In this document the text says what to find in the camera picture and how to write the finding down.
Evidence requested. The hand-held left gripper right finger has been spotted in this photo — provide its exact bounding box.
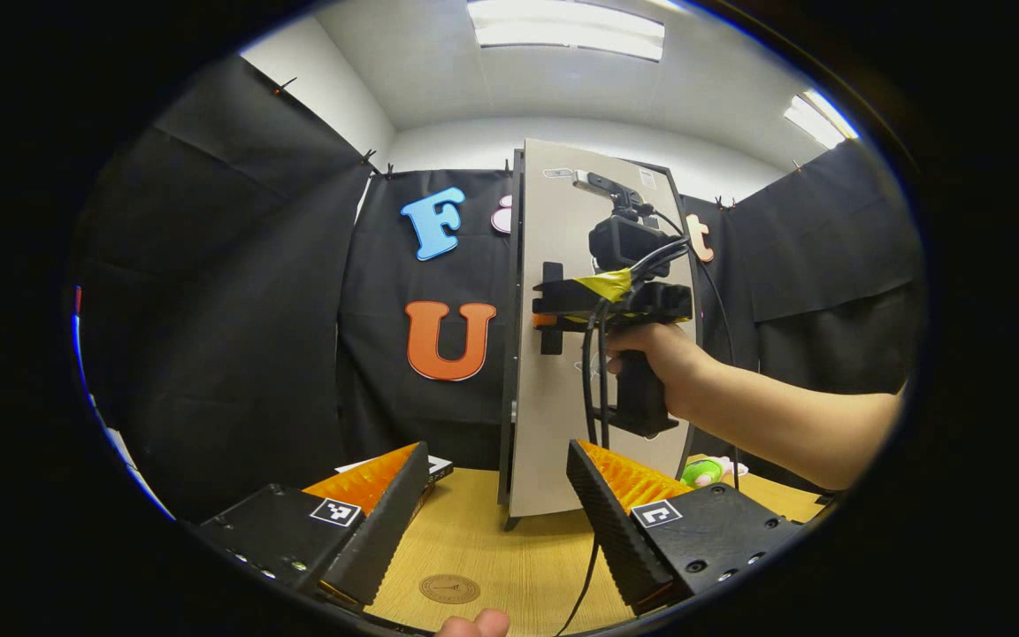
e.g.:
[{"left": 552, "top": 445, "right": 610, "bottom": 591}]
[{"left": 565, "top": 438, "right": 808, "bottom": 617}]

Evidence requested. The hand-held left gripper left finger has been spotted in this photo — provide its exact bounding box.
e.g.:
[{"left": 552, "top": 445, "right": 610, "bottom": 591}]
[{"left": 184, "top": 441, "right": 433, "bottom": 610}]

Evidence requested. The black door handle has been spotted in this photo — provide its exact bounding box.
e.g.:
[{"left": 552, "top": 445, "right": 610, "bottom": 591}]
[{"left": 540, "top": 261, "right": 565, "bottom": 357}]

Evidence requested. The brown round coaster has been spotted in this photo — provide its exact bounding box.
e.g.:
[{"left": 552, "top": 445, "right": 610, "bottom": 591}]
[{"left": 418, "top": 574, "right": 482, "bottom": 605}]

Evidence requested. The green and pink plush toy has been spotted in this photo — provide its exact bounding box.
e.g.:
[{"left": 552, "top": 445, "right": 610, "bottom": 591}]
[{"left": 680, "top": 455, "right": 751, "bottom": 489}]

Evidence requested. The small ceiling light panel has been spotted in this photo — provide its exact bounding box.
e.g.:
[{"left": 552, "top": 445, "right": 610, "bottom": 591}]
[{"left": 782, "top": 88, "right": 860, "bottom": 151}]

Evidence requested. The large ceiling light panel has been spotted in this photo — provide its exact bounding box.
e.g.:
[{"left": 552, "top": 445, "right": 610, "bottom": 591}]
[{"left": 465, "top": 0, "right": 666, "bottom": 63}]

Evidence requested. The black backdrop cloth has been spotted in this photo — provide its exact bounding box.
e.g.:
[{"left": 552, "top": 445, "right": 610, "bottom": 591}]
[{"left": 67, "top": 53, "right": 926, "bottom": 523}]

